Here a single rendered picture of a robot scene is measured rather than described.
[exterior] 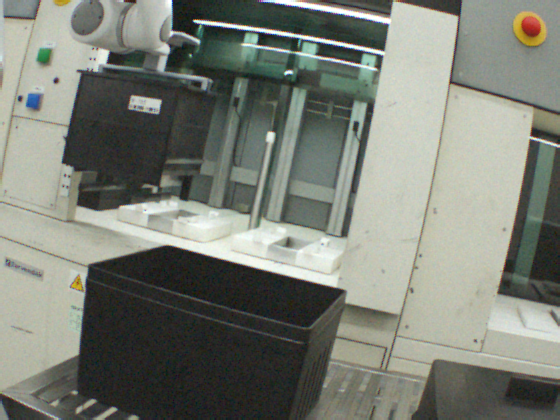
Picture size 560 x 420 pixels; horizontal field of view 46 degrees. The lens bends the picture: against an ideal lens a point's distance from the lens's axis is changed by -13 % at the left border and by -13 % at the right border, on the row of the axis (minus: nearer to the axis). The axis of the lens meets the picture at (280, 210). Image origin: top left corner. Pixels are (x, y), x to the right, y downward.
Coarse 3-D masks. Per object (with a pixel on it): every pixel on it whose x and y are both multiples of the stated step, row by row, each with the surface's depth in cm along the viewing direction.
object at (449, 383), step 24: (432, 384) 91; (456, 384) 90; (480, 384) 91; (504, 384) 92; (528, 384) 86; (552, 384) 85; (432, 408) 82; (456, 408) 80; (480, 408) 80; (504, 408) 81; (528, 408) 82; (552, 408) 83
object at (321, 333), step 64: (128, 256) 96; (192, 256) 109; (128, 320) 83; (192, 320) 81; (256, 320) 79; (320, 320) 84; (128, 384) 83; (192, 384) 81; (256, 384) 80; (320, 384) 101
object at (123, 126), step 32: (160, 64) 133; (96, 96) 126; (128, 96) 125; (160, 96) 124; (192, 96) 129; (96, 128) 127; (128, 128) 125; (160, 128) 124; (192, 128) 133; (64, 160) 128; (96, 160) 127; (128, 160) 125; (160, 160) 124; (192, 160) 136; (160, 192) 140
